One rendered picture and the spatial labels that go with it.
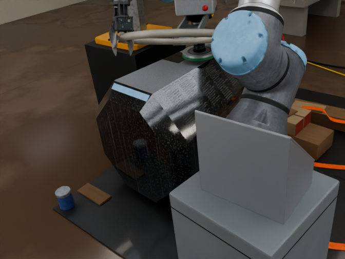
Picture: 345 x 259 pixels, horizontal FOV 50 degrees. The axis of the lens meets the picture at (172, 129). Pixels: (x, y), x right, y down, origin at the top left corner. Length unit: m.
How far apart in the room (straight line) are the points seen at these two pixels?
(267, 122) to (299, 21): 4.19
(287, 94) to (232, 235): 0.43
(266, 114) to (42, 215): 1.91
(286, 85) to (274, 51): 0.14
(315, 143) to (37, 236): 1.93
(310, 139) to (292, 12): 2.72
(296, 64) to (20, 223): 2.07
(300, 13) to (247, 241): 4.30
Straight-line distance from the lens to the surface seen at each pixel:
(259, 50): 0.93
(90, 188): 2.68
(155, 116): 1.98
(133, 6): 3.01
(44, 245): 2.45
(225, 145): 1.07
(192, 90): 2.14
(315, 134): 2.83
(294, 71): 1.11
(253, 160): 1.04
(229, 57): 0.94
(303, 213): 1.18
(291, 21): 5.25
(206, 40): 1.81
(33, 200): 2.81
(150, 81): 2.14
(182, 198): 1.22
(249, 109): 1.07
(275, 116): 1.07
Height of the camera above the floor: 1.67
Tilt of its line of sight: 32 degrees down
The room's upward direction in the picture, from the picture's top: 7 degrees counter-clockwise
